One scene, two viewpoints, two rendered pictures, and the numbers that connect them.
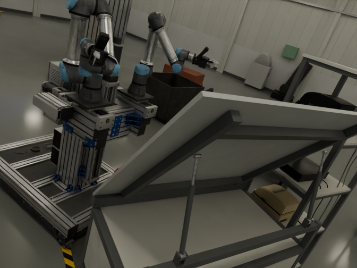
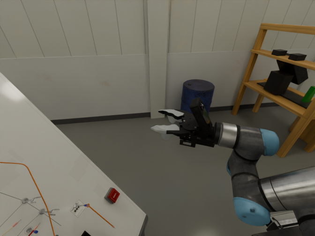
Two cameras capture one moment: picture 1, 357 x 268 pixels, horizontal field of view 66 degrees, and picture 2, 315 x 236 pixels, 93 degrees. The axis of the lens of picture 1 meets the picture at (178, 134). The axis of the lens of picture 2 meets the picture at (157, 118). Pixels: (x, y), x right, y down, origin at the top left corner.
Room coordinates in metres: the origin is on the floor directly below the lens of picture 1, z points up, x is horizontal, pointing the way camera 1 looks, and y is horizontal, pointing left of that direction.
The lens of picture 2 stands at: (1.57, 0.17, 1.87)
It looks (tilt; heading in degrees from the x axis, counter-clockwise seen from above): 35 degrees down; 146
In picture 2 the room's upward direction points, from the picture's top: straight up
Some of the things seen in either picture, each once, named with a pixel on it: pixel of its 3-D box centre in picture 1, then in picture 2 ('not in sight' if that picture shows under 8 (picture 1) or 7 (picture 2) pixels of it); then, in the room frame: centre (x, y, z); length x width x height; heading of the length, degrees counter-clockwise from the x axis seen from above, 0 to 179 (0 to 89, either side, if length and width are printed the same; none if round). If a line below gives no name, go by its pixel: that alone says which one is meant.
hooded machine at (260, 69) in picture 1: (260, 70); not in sight; (11.41, -2.33, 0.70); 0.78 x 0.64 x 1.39; 64
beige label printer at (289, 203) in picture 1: (273, 200); not in sight; (1.91, -0.88, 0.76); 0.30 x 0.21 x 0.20; 41
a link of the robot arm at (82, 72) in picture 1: (89, 65); (242, 165); (1.47, 0.58, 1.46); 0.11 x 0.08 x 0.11; 129
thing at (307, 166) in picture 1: (296, 164); not in sight; (1.95, -0.92, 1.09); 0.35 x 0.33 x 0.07; 127
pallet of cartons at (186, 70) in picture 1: (183, 75); not in sight; (8.21, 0.39, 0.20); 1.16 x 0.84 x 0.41; 64
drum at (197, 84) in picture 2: not in sight; (195, 105); (-0.06, 2.14, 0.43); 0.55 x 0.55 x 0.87
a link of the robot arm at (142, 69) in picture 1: (141, 73); not in sight; (2.20, 0.44, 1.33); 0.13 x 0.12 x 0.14; 0
